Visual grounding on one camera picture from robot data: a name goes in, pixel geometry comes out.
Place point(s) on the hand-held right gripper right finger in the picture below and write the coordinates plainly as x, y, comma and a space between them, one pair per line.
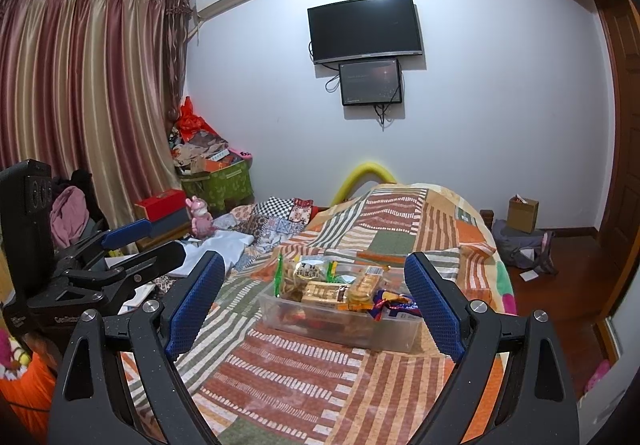
435, 305

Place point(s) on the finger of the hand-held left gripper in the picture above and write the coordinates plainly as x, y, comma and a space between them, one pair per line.
127, 232
150, 262

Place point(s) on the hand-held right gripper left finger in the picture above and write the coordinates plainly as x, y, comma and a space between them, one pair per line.
195, 305

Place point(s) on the blue snack packet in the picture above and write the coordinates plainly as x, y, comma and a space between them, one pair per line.
400, 307

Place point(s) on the clear bag of pale biscuits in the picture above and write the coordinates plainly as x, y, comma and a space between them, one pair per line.
365, 289

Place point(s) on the clear plastic container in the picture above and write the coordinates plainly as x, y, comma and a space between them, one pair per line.
340, 332

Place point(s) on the tan biscuit packet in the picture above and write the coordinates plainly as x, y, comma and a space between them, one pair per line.
322, 294

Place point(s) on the green-edged bag of chips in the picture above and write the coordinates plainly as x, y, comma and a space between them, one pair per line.
305, 272

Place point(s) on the dark grey box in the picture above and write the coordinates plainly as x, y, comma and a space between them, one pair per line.
170, 225

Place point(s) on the pink garment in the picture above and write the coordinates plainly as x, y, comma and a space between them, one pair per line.
67, 215

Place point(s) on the red gift box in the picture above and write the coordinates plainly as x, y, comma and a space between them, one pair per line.
160, 202

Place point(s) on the pink plush toy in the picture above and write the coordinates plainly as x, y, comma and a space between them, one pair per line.
200, 220

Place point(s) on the white cloth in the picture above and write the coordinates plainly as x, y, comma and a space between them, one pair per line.
225, 245

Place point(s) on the black garment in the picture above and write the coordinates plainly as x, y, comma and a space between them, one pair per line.
82, 180

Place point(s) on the white paper sheet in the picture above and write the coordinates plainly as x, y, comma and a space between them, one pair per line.
528, 275

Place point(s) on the grey backpack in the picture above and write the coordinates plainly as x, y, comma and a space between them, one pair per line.
520, 247

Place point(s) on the pile of papers and boxes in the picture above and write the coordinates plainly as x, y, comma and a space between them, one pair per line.
205, 150

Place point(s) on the checkered patchwork quilt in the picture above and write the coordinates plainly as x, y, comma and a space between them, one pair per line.
280, 220

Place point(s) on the cardboard box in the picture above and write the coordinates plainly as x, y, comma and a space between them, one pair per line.
522, 217

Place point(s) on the orange plastic bag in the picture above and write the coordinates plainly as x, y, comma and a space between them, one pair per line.
192, 122

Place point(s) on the patchwork striped blanket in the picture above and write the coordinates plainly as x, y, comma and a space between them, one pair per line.
310, 385

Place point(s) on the striped curtain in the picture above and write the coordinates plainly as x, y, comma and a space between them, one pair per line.
75, 90

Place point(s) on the yellow foam tube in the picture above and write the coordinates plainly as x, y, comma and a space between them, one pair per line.
350, 180

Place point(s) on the brown patterned curtain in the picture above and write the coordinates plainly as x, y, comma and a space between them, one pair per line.
177, 50

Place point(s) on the small black monitor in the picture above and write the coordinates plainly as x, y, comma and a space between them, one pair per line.
370, 81

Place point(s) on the wooden door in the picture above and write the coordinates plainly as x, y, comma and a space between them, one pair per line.
620, 125

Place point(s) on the wooden bed post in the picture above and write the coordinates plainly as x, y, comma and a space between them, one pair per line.
487, 220

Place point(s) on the black wall television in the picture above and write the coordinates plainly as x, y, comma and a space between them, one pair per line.
365, 27

